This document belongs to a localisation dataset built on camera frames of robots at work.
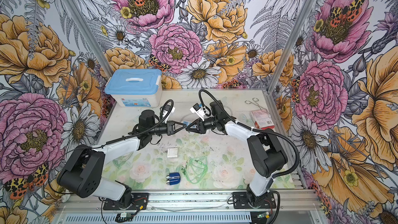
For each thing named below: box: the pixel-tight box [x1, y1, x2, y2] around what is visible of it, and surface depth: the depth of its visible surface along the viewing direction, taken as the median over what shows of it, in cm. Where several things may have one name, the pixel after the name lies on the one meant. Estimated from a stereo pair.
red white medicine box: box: [249, 109, 276, 130], surface depth 103 cm
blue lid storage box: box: [104, 68, 163, 108], surface depth 107 cm
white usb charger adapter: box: [166, 147, 178, 158], surface depth 89 cm
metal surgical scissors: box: [244, 97, 266, 110], surface depth 117 cm
